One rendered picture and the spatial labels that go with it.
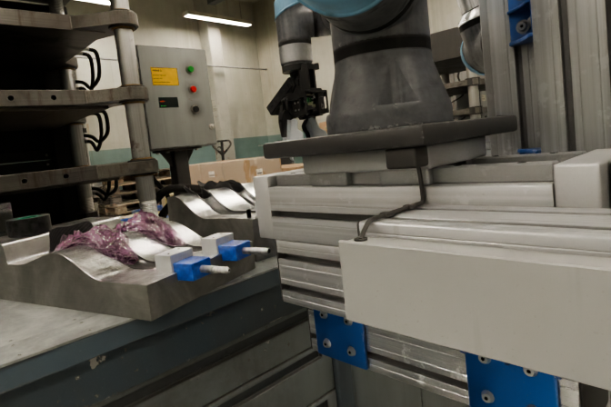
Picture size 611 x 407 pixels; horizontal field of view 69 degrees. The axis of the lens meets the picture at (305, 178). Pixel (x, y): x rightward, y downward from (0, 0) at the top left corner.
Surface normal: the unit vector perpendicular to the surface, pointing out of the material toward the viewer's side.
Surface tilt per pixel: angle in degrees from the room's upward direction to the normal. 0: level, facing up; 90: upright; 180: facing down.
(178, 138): 90
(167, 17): 90
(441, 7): 90
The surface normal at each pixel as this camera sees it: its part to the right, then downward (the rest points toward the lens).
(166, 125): 0.68, -0.02
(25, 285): -0.49, 0.12
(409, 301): -0.71, 0.14
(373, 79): -0.38, -0.19
